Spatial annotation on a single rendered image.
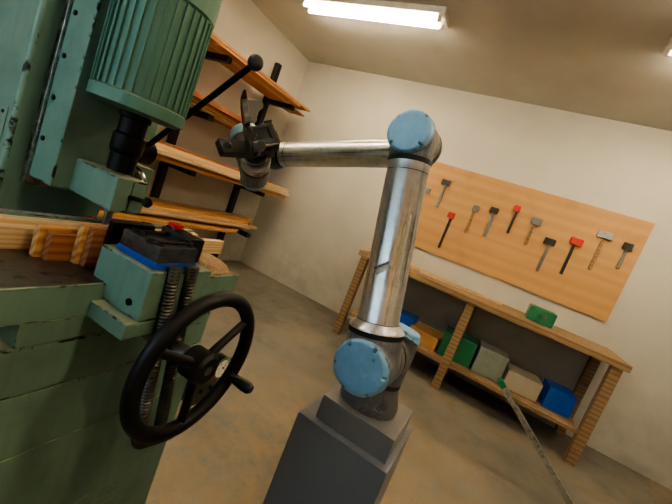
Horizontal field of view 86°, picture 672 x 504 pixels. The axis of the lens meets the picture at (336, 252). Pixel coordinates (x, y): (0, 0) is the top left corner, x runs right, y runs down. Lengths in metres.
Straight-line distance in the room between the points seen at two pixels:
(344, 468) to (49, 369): 0.77
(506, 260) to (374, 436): 2.88
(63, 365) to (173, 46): 0.60
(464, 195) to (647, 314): 1.80
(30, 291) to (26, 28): 0.54
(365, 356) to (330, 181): 3.57
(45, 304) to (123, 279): 0.11
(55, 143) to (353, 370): 0.81
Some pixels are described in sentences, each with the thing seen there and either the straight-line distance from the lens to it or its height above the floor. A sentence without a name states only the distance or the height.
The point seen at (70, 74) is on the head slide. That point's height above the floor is 1.22.
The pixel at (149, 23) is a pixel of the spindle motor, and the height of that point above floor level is 1.35.
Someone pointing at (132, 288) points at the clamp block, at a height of 0.92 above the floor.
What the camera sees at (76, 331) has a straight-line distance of 0.77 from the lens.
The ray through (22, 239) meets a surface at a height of 0.92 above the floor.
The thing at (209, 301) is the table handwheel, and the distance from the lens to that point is 0.64.
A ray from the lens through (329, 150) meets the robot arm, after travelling 1.21.
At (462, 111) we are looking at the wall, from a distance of 4.13.
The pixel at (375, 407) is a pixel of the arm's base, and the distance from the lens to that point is 1.16.
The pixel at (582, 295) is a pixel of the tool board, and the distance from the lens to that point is 3.83.
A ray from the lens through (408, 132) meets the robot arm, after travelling 0.95.
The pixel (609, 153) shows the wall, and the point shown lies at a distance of 4.01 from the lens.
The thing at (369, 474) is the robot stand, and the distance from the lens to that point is 1.15.
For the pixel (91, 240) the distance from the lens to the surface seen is 0.78.
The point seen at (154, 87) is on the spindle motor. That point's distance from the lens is 0.79.
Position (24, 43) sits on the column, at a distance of 1.00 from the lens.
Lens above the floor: 1.17
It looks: 7 degrees down
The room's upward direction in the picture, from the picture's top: 21 degrees clockwise
